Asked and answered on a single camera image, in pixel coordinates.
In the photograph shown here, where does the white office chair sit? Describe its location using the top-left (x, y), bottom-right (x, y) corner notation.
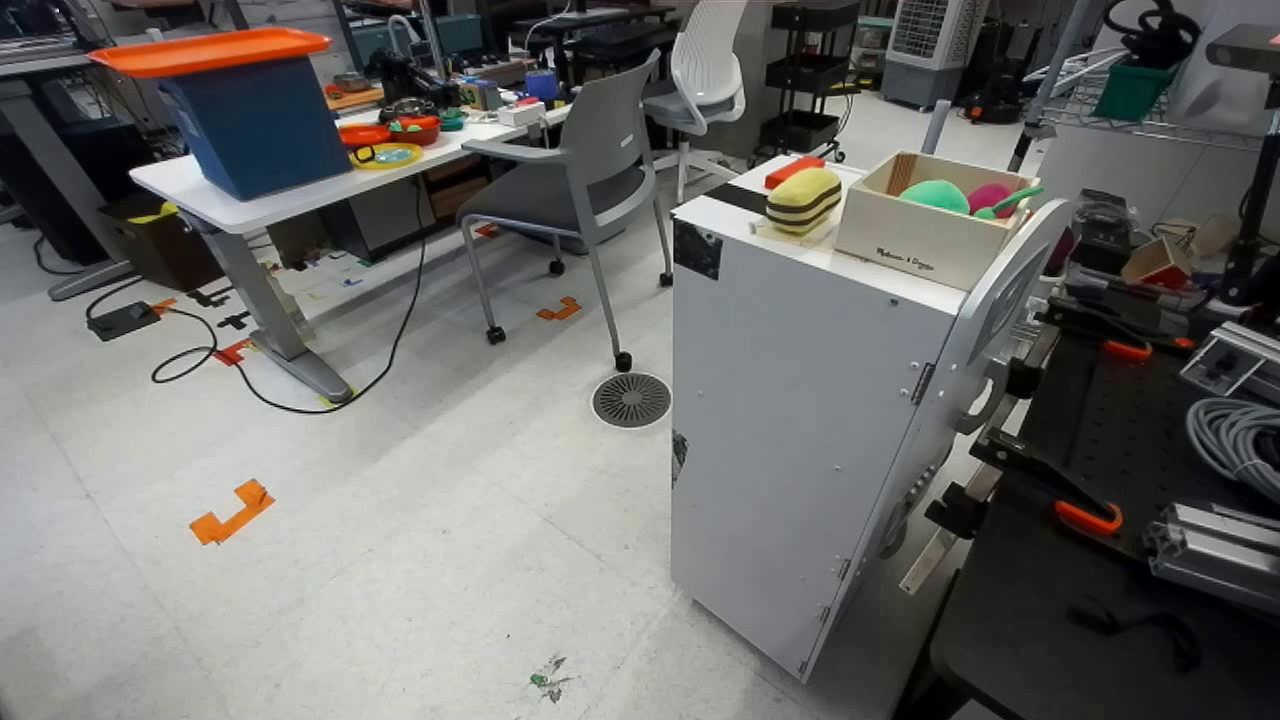
top-left (644, 0), bottom-right (746, 197)

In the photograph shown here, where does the white toy kitchen cabinet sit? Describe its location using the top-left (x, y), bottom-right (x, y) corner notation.
top-left (673, 169), bottom-right (1034, 679)

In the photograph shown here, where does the white desk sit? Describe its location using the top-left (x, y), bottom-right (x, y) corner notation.
top-left (131, 104), bottom-right (567, 404)

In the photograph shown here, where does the blue bin with orange lid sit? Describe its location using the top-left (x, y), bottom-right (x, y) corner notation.
top-left (94, 24), bottom-right (346, 199)

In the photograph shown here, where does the grey office chair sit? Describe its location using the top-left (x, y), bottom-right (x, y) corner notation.
top-left (459, 51), bottom-right (673, 371)

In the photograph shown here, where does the coiled white cable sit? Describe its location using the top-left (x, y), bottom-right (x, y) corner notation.
top-left (1183, 392), bottom-right (1280, 510)

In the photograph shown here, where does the orange handled clamp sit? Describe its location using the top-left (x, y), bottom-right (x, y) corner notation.
top-left (972, 434), bottom-right (1125, 541)

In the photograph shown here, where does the pink plush toy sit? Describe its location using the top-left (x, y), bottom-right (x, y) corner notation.
top-left (967, 183), bottom-right (1010, 215)

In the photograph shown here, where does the aluminium extrusion rail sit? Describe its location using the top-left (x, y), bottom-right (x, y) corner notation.
top-left (1146, 506), bottom-right (1280, 618)

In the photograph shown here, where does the light wooden box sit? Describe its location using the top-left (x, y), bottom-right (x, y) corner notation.
top-left (834, 152), bottom-right (1027, 289)

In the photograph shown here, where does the orange floor tape bracket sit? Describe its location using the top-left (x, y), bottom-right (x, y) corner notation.
top-left (188, 482), bottom-right (277, 546)

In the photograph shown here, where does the black power cable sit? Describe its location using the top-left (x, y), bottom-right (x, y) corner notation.
top-left (79, 175), bottom-right (430, 421)

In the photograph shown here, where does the green plush ball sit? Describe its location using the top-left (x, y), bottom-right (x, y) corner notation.
top-left (899, 182), bottom-right (967, 215)

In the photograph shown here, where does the yellow brown striped plush toy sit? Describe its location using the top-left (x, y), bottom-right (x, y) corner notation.
top-left (765, 169), bottom-right (843, 238)

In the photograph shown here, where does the black table with clamps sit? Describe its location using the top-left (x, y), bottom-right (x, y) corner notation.
top-left (891, 292), bottom-right (1280, 720)

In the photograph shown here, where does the black utility cart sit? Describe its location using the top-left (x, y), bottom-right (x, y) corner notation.
top-left (756, 0), bottom-right (860, 158)

